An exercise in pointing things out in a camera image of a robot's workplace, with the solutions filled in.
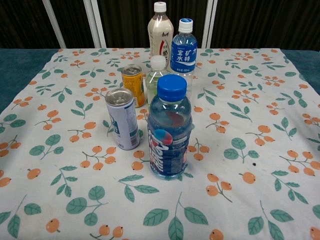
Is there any blue-label water bottle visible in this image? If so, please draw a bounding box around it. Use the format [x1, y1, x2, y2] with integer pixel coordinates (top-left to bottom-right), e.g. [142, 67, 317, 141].
[169, 17, 199, 101]

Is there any blue sports drink bottle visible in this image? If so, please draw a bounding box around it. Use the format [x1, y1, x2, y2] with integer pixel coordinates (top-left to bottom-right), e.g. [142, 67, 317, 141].
[146, 74, 195, 182]

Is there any clear bottle white cap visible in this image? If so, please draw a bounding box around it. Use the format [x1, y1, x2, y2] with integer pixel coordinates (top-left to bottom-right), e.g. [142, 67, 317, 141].
[145, 55, 172, 108]

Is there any milk tea bottle white cap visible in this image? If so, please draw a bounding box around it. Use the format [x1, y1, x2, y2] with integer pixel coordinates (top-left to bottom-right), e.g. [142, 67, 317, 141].
[147, 1, 175, 73]

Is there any white blue drink can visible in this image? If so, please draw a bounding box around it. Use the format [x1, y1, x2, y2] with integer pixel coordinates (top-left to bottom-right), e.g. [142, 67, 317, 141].
[104, 87, 141, 151]

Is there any orange juice can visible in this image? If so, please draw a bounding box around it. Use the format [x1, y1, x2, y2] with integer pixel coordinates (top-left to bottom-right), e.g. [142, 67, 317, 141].
[121, 64, 146, 109]

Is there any floral orange print tablecloth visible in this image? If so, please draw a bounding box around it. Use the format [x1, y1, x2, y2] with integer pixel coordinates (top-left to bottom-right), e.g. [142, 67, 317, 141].
[0, 47, 320, 240]

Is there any white metal frame post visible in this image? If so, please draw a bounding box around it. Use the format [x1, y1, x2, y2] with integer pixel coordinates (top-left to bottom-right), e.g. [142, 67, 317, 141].
[83, 0, 107, 49]
[200, 0, 218, 49]
[41, 0, 67, 49]

